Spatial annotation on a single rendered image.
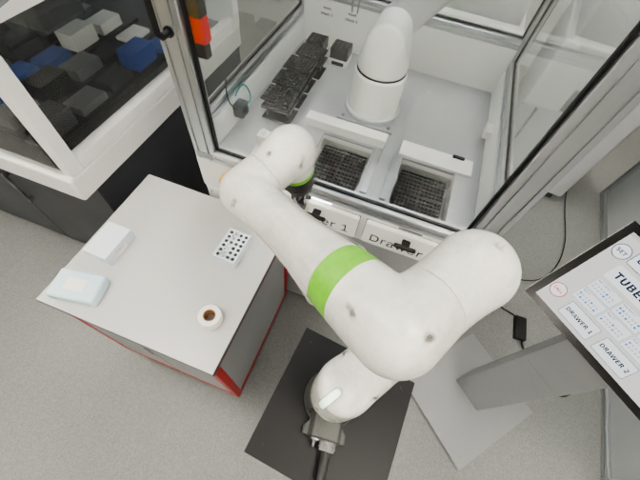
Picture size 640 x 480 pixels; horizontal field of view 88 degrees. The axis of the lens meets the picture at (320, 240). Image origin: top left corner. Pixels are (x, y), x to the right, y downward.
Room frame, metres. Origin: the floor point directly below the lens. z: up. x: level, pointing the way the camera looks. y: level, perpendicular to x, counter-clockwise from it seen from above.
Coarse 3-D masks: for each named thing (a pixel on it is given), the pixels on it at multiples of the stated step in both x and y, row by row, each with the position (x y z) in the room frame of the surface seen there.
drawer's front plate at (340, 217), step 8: (288, 192) 0.72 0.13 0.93; (312, 200) 0.70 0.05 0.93; (312, 208) 0.69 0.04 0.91; (320, 208) 0.68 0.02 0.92; (328, 208) 0.68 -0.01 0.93; (336, 208) 0.69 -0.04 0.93; (328, 216) 0.68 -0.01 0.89; (336, 216) 0.67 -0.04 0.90; (344, 216) 0.66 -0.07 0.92; (352, 216) 0.66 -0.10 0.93; (328, 224) 0.68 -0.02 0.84; (336, 224) 0.67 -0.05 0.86; (344, 224) 0.66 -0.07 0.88; (352, 224) 0.66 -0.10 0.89; (344, 232) 0.66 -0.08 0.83; (352, 232) 0.65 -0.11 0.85
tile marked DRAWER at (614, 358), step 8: (592, 344) 0.33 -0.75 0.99; (600, 344) 0.33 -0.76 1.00; (608, 344) 0.32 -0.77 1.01; (600, 352) 0.31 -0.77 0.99; (608, 352) 0.31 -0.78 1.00; (616, 352) 0.30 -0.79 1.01; (608, 360) 0.29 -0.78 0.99; (616, 360) 0.29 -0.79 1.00; (624, 360) 0.29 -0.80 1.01; (616, 368) 0.27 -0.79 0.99; (624, 368) 0.27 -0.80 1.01; (632, 368) 0.27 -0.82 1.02; (624, 376) 0.25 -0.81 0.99
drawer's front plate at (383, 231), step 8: (368, 224) 0.65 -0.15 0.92; (376, 224) 0.65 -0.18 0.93; (368, 232) 0.64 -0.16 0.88; (376, 232) 0.64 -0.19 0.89; (384, 232) 0.63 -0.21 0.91; (392, 232) 0.63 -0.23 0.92; (400, 232) 0.63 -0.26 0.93; (408, 232) 0.63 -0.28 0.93; (368, 240) 0.64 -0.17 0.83; (392, 240) 0.62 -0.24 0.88; (400, 240) 0.62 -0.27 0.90; (408, 240) 0.61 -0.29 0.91; (416, 240) 0.61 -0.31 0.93; (424, 240) 0.61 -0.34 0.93; (384, 248) 0.63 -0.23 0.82; (392, 248) 0.62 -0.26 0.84; (416, 248) 0.61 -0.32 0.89; (424, 248) 0.60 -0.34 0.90; (432, 248) 0.60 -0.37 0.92; (408, 256) 0.61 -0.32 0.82; (424, 256) 0.60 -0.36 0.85
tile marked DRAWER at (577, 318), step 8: (568, 304) 0.42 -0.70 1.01; (576, 304) 0.42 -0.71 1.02; (560, 312) 0.40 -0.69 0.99; (568, 312) 0.40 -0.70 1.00; (576, 312) 0.40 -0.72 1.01; (584, 312) 0.40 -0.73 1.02; (568, 320) 0.38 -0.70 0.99; (576, 320) 0.38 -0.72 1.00; (584, 320) 0.38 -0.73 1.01; (576, 328) 0.37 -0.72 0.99; (584, 328) 0.36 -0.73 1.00; (592, 328) 0.36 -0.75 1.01; (584, 336) 0.34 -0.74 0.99
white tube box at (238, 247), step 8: (232, 232) 0.62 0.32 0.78; (240, 232) 0.61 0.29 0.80; (224, 240) 0.57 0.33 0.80; (232, 240) 0.58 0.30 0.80; (240, 240) 0.58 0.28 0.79; (248, 240) 0.58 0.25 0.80; (216, 248) 0.53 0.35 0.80; (232, 248) 0.55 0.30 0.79; (240, 248) 0.55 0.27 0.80; (216, 256) 0.50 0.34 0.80; (224, 256) 0.51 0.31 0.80; (232, 256) 0.51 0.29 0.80; (240, 256) 0.53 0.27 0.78; (232, 264) 0.49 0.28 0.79
